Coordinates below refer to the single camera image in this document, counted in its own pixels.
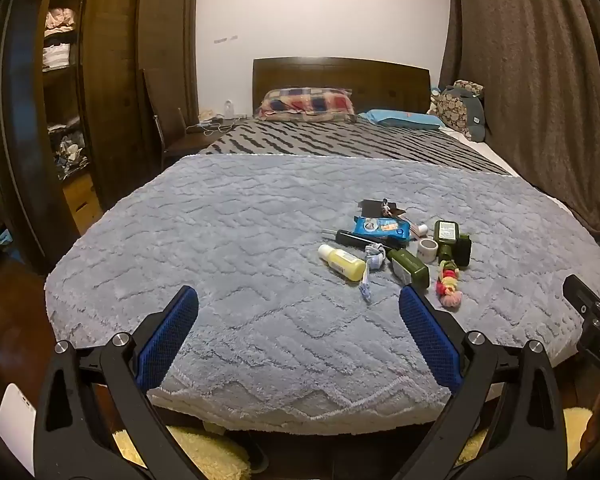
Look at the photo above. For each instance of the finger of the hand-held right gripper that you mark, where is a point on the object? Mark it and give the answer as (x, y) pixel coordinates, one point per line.
(582, 295)

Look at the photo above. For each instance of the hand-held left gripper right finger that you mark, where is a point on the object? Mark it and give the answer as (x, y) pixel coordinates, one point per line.
(430, 340)

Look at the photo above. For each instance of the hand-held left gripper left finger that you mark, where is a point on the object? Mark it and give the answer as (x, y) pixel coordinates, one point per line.
(167, 340)

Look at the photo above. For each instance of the green bottle with white label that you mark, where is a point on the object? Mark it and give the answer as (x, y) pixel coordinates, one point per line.
(446, 235)

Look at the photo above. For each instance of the black tube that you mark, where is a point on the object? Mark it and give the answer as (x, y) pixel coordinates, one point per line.
(352, 237)

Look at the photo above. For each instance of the colourful knitted doll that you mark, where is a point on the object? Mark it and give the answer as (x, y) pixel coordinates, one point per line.
(449, 285)

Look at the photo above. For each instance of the olive green bottle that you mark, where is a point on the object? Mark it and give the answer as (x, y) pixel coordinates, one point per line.
(407, 265)

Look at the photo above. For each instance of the white tape roll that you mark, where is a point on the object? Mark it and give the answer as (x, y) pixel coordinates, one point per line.
(428, 250)

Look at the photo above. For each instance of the dark green bottle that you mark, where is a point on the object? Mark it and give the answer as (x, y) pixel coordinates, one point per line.
(464, 250)

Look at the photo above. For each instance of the blue white toothbrush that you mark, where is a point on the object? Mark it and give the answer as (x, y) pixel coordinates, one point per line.
(372, 260)

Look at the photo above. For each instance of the grey fluffy blanket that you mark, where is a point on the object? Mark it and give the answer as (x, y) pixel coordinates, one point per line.
(230, 260)

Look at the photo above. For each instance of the small white pink tube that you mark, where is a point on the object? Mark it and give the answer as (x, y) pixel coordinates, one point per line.
(420, 230)

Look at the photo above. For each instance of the yellow bottle with white cap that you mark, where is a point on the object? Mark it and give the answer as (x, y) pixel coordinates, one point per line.
(342, 261)

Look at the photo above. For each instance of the blue wipes packet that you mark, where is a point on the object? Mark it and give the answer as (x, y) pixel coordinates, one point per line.
(380, 227)

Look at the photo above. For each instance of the yellow fluffy rug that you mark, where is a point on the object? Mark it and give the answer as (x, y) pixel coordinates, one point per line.
(215, 455)

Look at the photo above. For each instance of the white flat device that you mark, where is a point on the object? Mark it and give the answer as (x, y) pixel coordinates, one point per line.
(15, 422)

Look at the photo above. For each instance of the blue grey plush cushion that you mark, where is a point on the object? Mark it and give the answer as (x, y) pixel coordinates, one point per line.
(476, 120)

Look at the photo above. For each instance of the wooden chair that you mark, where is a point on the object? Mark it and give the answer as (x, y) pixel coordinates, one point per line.
(167, 130)

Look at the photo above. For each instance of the brown curtain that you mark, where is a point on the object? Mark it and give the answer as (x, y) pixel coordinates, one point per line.
(530, 85)

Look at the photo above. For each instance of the blue pillow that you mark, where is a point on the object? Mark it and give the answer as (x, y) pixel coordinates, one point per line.
(400, 119)

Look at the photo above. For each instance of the grey striped bedcover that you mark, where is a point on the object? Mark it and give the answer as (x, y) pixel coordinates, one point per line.
(330, 140)

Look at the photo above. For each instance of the patterned bag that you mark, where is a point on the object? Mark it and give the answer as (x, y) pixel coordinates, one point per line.
(450, 110)

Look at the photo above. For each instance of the small white bottle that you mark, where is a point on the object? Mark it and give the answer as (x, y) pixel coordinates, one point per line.
(228, 108)

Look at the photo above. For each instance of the dark wooden wardrobe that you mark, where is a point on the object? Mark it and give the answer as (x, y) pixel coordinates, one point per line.
(110, 85)

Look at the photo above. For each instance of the plaid pillow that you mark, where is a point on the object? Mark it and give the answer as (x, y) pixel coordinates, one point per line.
(305, 105)

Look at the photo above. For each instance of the dark wooden headboard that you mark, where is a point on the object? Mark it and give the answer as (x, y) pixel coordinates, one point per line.
(340, 75)

